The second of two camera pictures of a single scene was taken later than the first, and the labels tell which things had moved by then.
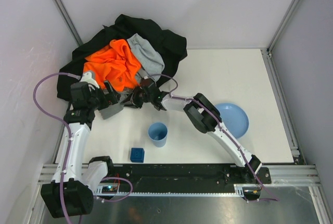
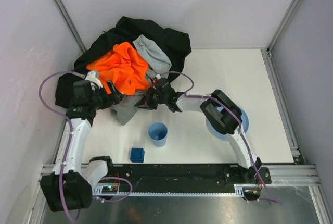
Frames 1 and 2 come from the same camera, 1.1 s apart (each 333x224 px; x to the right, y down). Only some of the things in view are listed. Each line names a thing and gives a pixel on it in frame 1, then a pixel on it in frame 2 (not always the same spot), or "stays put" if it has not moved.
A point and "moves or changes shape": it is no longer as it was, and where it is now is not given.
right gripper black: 139,97 -> 151,99
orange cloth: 115,63 moves or changes shape
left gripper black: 111,97 stays put
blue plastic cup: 157,132 stays put
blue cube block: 137,154 stays put
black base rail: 186,175 stays put
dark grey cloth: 111,111 moves or changes shape
